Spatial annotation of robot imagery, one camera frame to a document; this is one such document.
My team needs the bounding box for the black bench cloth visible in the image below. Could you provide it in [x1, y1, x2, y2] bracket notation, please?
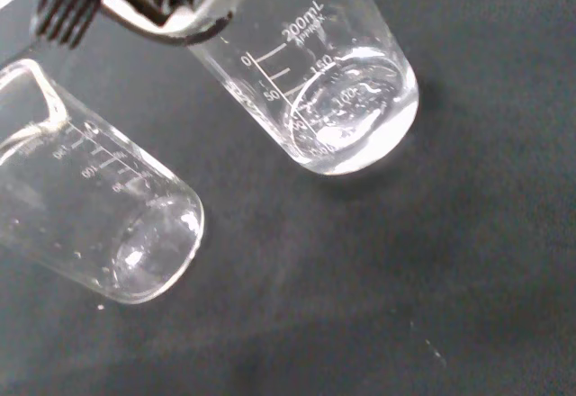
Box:
[0, 0, 576, 396]

